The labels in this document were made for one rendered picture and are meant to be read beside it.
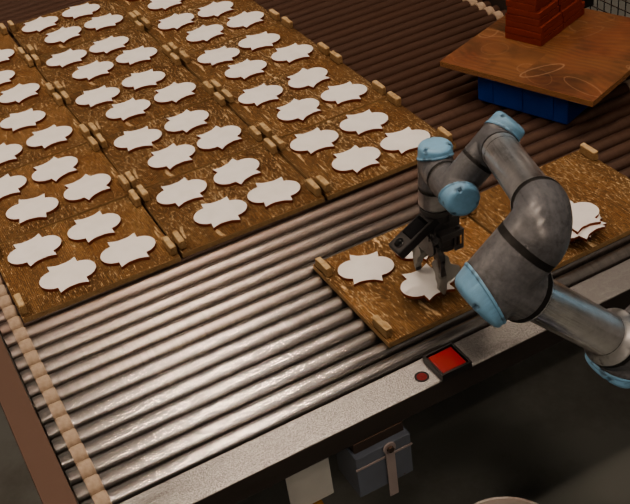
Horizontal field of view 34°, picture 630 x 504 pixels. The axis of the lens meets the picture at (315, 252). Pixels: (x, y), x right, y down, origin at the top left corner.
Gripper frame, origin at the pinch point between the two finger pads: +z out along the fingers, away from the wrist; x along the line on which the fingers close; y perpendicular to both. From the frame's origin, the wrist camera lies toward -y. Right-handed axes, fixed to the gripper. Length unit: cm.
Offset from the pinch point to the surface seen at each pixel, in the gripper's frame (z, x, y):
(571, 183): 0, 14, 53
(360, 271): 2.7, 14.9, -9.3
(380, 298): 3.5, 4.5, -10.2
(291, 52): 1, 130, 32
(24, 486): 102, 93, -93
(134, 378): 9, 16, -67
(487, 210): 1.6, 17.8, 29.4
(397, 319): 3.6, -4.0, -10.9
